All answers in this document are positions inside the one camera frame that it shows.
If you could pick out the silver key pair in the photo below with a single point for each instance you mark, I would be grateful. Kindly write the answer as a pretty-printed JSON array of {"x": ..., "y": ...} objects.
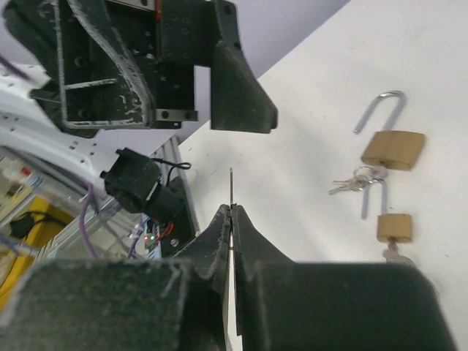
[{"x": 391, "y": 254}]

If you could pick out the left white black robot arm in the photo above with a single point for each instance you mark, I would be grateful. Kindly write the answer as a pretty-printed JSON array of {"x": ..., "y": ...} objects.
[{"x": 131, "y": 178}]

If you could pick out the large brass padlock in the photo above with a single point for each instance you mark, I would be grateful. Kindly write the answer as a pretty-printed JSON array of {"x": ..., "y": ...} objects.
[{"x": 391, "y": 148}]

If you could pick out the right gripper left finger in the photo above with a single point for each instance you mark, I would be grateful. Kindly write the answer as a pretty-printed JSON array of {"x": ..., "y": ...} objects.
[{"x": 178, "y": 303}]

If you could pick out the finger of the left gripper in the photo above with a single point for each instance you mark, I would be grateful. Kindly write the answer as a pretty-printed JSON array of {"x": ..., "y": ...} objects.
[
  {"x": 238, "y": 101},
  {"x": 101, "y": 85}
]

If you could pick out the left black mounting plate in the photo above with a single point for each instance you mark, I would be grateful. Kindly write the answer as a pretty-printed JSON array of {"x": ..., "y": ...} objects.
[{"x": 175, "y": 219}]

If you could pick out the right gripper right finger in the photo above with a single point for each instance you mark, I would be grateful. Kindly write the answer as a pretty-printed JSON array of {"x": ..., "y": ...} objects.
[{"x": 285, "y": 305}]

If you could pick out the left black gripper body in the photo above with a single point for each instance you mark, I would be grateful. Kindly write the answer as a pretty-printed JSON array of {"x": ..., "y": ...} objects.
[{"x": 180, "y": 37}]

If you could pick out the small brass padlock long shackle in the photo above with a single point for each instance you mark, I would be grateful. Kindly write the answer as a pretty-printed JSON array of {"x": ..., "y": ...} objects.
[{"x": 391, "y": 228}]

